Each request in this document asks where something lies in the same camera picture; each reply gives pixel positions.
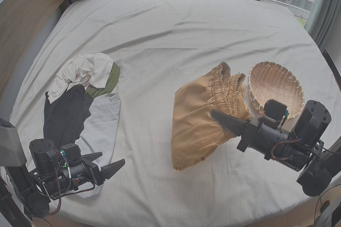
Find white garment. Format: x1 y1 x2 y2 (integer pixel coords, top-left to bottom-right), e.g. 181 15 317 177
48 52 114 105

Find black garment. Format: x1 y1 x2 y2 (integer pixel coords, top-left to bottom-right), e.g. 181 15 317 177
43 84 94 147

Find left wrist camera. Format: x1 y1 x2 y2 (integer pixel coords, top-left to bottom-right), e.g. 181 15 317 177
60 143 86 166

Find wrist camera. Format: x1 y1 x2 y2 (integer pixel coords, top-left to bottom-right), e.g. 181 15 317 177
255 99 290 128
60 143 86 166

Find pale blue garment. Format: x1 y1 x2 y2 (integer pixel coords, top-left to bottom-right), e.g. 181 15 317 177
57 93 122 200

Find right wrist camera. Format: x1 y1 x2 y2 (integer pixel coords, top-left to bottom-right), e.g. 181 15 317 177
255 99 290 128

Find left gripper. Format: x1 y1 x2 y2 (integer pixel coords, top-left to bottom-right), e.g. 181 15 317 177
63 152 126 190

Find tan shorts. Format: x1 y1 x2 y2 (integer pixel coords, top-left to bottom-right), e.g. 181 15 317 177
170 62 254 171

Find round woven basket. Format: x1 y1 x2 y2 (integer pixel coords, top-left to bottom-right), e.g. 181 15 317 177
246 61 306 121

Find green garment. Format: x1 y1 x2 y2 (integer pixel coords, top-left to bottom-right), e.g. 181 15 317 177
85 63 121 99

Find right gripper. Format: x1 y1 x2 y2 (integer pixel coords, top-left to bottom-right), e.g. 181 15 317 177
236 117 290 160

